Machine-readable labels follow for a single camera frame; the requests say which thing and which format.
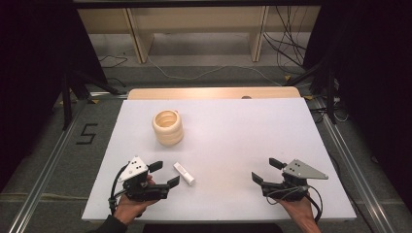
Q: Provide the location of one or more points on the ribbed wooden cup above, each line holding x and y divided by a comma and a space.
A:
168, 132

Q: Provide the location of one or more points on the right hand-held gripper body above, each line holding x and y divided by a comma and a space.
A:
291, 189

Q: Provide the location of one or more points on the black tripod stand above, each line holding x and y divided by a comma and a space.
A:
330, 93
69, 97

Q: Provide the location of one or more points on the light wooden shelf unit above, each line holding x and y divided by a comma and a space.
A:
194, 19

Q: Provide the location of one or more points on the light wooden table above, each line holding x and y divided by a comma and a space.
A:
210, 93

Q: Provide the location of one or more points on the white tube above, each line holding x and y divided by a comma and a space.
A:
184, 173

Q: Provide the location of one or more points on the person's left hand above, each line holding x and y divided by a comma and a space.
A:
128, 208

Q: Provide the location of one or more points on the person's right hand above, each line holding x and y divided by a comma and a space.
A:
301, 210

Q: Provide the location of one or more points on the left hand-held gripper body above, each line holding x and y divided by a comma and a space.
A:
142, 191

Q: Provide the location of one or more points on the aluminium floor rail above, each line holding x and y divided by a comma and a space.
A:
45, 168
356, 165

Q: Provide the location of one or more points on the white foam board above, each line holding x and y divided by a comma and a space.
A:
226, 139

